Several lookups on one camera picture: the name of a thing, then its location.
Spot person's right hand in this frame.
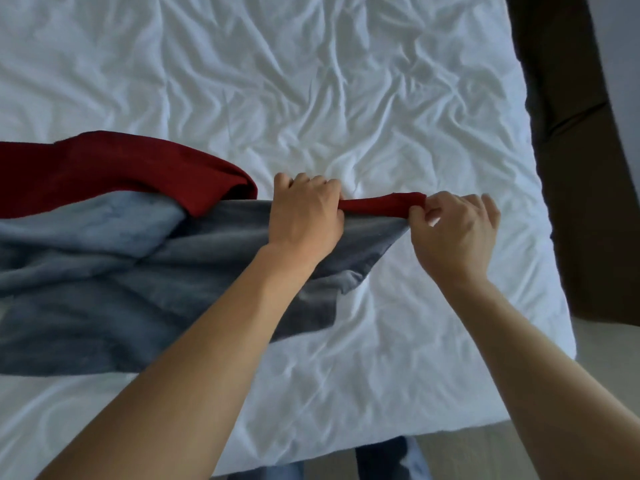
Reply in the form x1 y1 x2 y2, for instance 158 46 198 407
407 191 502 291

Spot person's left hand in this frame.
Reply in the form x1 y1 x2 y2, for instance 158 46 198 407
267 172 346 268

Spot dark red towel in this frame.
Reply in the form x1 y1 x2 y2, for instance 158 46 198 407
0 131 428 220

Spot blue grey towel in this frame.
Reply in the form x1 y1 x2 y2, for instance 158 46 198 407
0 191 412 378

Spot person's left forearm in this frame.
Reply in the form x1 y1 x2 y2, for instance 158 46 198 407
36 243 318 480

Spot person's right forearm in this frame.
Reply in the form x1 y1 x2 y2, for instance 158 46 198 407
431 275 640 480

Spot bed with white sheet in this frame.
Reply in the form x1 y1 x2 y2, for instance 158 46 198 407
0 0 578 480

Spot dark brown furniture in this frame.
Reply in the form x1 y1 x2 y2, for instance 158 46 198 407
504 0 640 328

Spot person's blue jeans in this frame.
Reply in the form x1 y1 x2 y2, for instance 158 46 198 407
212 436 434 480

